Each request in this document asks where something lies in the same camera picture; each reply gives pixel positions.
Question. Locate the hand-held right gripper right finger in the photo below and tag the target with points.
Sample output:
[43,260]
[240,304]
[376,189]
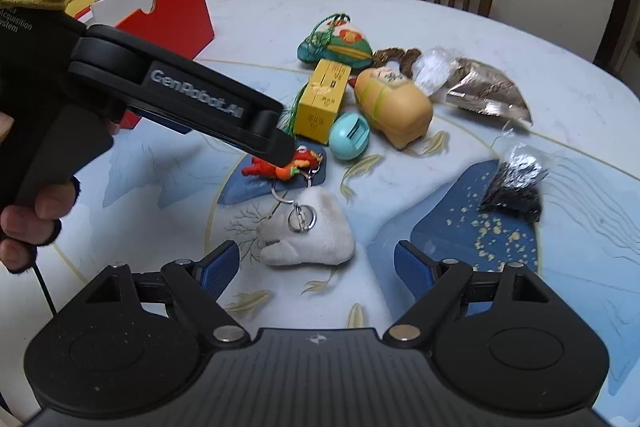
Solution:
[415,269]

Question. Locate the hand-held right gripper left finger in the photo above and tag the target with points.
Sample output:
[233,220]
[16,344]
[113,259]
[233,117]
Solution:
[220,269]

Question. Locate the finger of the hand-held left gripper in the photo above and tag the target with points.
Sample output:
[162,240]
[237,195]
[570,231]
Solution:
[160,119]
[200,87]

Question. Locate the red cardboard box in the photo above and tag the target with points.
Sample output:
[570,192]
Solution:
[185,17]

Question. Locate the small yellow box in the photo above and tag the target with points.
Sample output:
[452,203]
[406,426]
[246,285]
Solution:
[320,107]

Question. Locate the teal egg-shaped sharpener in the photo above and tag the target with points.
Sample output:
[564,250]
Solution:
[347,139]

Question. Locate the beige plush toy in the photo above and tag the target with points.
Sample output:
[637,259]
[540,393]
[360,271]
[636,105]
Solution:
[395,112]

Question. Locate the foil snack bag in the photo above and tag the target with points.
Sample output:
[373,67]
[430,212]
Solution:
[485,87]

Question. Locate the person's left hand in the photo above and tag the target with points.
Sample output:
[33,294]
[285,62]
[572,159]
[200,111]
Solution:
[30,217]

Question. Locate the green embroidered sachet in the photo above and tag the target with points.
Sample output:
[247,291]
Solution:
[340,42]

